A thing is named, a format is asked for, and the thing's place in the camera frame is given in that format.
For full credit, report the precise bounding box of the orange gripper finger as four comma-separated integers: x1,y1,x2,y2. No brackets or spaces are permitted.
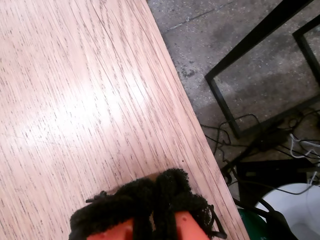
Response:
69,174,161,240
152,167,228,240

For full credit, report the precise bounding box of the green round container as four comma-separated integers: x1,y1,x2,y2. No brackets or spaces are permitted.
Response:
236,208,267,240

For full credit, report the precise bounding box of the flat black box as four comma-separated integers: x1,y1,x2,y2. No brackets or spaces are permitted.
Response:
236,159,315,201

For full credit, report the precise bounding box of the white round bin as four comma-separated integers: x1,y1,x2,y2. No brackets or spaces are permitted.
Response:
253,183,320,240

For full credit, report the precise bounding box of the thick black cable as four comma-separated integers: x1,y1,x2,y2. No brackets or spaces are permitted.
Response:
232,197,301,240

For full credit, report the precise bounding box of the thin black floor cable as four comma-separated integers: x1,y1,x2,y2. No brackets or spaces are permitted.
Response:
199,113,266,161

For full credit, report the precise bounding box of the white floor cable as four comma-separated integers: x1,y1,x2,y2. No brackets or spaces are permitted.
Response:
288,133,320,187

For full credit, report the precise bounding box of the large black metal frame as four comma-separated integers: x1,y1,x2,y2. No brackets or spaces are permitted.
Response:
204,0,320,139

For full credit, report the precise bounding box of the small black metal frame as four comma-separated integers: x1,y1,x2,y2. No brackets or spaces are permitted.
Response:
292,22,320,82

